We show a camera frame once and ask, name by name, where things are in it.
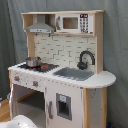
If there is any white microwave door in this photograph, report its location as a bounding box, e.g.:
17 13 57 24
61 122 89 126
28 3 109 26
56 14 93 34

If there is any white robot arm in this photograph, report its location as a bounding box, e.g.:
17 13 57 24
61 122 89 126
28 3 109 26
0 115 37 128

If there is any wooden toy kitchen unit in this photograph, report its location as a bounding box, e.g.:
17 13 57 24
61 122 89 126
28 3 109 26
9 10 116 128

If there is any grey toy sink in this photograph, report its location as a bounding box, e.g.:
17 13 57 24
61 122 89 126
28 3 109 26
53 67 93 81

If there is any black toy faucet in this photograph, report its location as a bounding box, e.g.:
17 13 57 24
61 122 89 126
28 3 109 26
77 50 95 70

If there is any black toy stovetop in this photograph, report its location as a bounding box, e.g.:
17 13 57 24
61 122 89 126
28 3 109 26
21 63 57 73

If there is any silver toy pot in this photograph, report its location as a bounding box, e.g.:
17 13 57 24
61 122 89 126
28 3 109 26
26 57 41 67

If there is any right red stove knob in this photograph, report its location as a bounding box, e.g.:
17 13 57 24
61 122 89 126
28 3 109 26
33 81 38 87

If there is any red stove knob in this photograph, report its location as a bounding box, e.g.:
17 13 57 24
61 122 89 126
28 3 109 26
33 81 38 87
14 76 20 81

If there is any white dishwasher cabinet door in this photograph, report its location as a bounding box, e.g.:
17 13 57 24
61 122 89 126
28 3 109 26
47 87 83 128

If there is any grey range hood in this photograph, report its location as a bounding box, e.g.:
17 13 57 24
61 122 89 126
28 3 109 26
26 15 55 34

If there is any left red stove knob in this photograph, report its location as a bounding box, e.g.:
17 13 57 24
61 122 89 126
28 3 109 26
14 76 20 81

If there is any white oven door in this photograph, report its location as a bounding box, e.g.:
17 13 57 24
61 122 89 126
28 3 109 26
9 84 17 119

